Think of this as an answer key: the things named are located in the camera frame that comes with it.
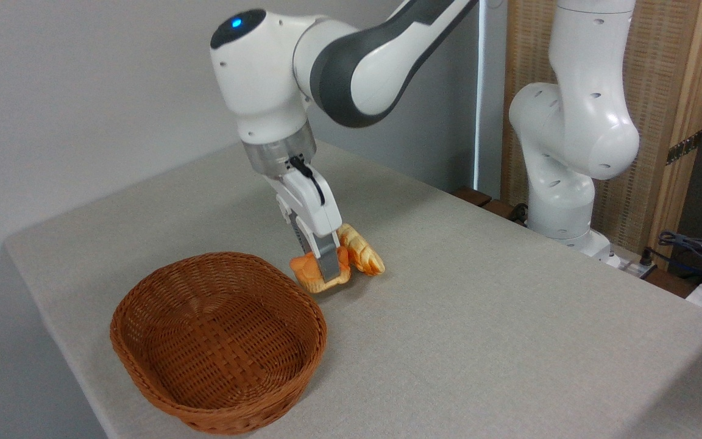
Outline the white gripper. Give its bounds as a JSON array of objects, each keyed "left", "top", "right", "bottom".
[{"left": 265, "top": 163, "right": 344, "bottom": 285}]

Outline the round orange bread roll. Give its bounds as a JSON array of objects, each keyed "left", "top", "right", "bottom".
[{"left": 289, "top": 245, "right": 353, "bottom": 295}]

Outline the long golden bread loaf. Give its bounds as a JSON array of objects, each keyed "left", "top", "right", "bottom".
[{"left": 336, "top": 223, "right": 386, "bottom": 277}]

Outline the brown wicker basket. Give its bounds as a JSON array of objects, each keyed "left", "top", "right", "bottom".
[{"left": 110, "top": 251, "right": 328, "bottom": 436}]

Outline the white power strip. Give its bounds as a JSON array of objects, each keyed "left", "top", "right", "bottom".
[{"left": 606, "top": 246, "right": 658, "bottom": 279}]

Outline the woven rattan screen panel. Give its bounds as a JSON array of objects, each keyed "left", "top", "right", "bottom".
[{"left": 501, "top": 0, "right": 702, "bottom": 257}]

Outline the dark metal hinge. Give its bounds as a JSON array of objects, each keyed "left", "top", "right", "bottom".
[{"left": 665, "top": 130, "right": 702, "bottom": 166}]

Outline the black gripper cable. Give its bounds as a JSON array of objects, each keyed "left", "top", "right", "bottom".
[{"left": 288, "top": 155, "right": 327, "bottom": 207}]

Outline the white vertical wall trim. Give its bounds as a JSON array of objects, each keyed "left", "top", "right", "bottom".
[{"left": 474, "top": 0, "right": 508, "bottom": 199}]

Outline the black cable bundle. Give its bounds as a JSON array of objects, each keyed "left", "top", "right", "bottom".
[{"left": 648, "top": 230, "right": 702, "bottom": 282}]

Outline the light wooden frame post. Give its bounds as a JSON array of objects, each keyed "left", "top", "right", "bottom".
[{"left": 648, "top": 0, "right": 702, "bottom": 272}]

